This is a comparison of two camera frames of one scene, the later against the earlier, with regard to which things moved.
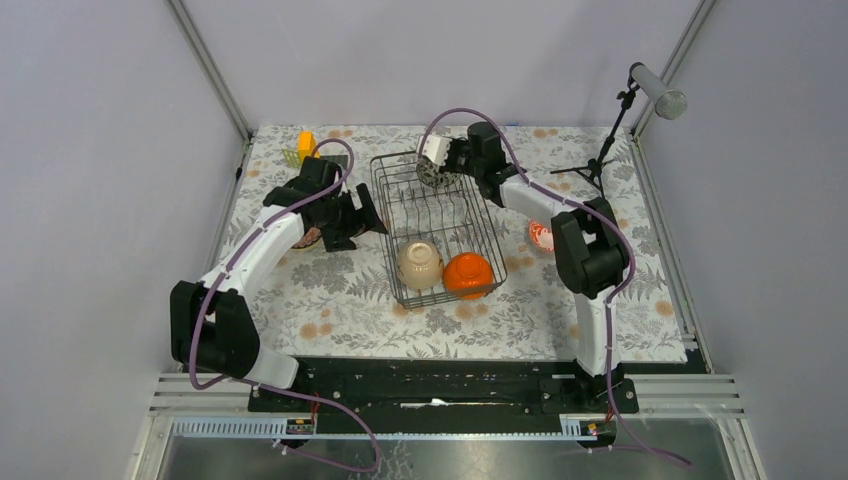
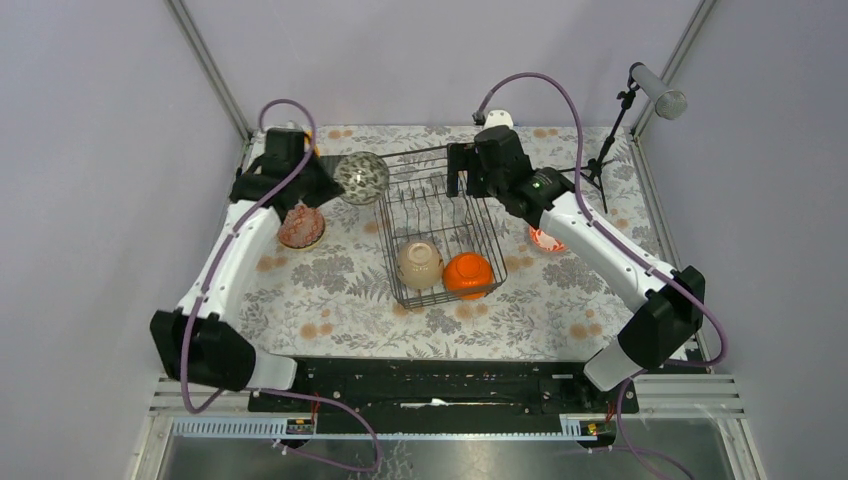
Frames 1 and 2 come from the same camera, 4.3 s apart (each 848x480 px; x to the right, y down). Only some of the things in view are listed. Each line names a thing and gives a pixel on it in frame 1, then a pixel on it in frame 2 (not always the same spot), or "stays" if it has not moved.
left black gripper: (360, 221) -> (328, 189)
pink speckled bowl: (430, 174) -> (363, 176)
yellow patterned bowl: (308, 244) stays
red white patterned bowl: (541, 236) stays
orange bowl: (468, 275) stays
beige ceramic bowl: (420, 264) stays
